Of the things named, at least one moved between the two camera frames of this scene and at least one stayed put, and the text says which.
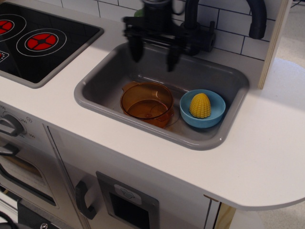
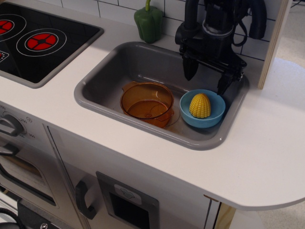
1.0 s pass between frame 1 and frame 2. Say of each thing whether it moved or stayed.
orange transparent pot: stayed
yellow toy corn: stayed
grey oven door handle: stayed
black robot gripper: moved
